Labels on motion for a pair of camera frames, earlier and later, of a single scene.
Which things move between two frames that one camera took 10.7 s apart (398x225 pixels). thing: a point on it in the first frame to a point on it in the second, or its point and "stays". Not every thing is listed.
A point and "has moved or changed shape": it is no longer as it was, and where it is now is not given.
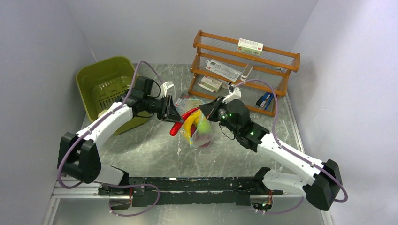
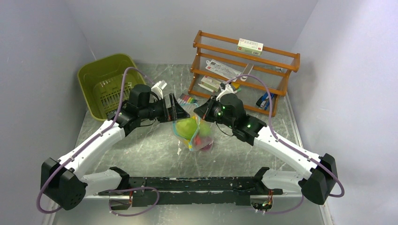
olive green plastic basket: (104, 82) stays
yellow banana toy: (195, 117) to (186, 142)
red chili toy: (178, 126) to (197, 140)
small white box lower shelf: (211, 83) stays
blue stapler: (264, 100) stays
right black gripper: (210, 109) stays
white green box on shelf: (250, 47) stays
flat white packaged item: (223, 70) stays
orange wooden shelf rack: (220, 71) stays
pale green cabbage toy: (100, 113) to (186, 128)
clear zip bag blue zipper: (196, 130) has moved or changed shape
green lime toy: (204, 127) stays
